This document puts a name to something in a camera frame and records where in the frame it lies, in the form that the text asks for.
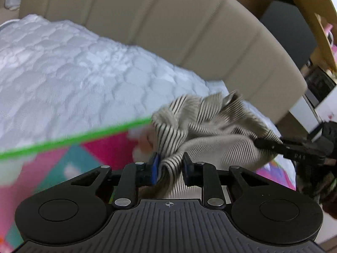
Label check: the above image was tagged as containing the white cabinet furniture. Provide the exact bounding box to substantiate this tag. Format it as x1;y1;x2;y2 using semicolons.
288;65;337;135

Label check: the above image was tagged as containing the beige striped knit garment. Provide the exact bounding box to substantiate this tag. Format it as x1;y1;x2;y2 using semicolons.
138;92;281;199

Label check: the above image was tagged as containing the colourful cartoon play mat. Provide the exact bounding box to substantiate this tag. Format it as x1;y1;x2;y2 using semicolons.
0;116;297;250

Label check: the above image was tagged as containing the beige padded headboard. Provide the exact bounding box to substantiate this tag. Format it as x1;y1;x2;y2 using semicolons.
19;0;307;123

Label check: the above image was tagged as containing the white quilted mattress cover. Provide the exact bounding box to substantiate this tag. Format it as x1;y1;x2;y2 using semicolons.
0;14;297;169

